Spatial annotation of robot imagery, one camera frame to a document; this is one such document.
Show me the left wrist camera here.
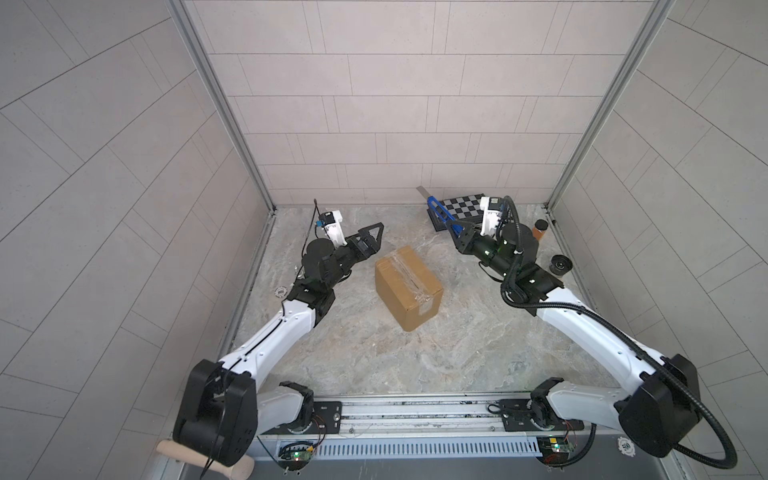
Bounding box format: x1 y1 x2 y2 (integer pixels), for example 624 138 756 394
317 210 347 248

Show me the wooden handle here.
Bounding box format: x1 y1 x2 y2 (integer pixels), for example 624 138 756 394
155 439 256 480

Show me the right green circuit board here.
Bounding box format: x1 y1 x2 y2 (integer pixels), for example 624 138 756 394
536 437 572 465

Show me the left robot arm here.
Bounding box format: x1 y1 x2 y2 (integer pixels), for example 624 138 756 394
157 223 384 478

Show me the aluminium mounting rail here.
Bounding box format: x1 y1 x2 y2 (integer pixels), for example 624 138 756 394
170 392 670 442

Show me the left green circuit board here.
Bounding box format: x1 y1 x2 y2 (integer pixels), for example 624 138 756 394
279 441 316 463

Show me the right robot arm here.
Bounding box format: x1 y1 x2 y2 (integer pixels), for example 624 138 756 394
427 196 705 457

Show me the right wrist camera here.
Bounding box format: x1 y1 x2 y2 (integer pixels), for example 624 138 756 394
480 196 504 237

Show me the orange spice bottle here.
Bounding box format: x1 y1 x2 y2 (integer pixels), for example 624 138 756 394
532 219 549 241

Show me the blue utility knife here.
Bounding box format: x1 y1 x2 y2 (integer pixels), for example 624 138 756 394
417 186 463 235

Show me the brown cardboard express box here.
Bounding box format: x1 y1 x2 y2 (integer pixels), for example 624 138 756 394
375 246 444 332

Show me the black corrugated cable conduit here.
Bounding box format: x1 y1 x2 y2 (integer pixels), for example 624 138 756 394
500 195 738 470

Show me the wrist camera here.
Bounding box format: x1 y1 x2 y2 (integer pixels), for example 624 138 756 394
480 196 504 237
317 210 347 248

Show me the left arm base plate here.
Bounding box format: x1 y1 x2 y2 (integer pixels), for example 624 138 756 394
264 401 343 436

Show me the green circuit board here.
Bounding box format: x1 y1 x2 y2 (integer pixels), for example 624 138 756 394
536 437 572 465
279 441 316 463

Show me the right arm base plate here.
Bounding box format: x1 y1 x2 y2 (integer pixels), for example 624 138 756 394
486 398 584 432

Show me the white spice jar black lid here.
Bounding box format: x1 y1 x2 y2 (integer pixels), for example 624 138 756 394
549 254 573 277

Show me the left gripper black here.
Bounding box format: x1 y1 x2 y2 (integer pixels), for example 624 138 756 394
319 226 382 293

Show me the white round sticker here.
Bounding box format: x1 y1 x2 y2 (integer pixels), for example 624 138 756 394
617 436 636 458

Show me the black white chessboard box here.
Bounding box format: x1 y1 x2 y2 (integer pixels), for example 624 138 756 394
455 193 483 224

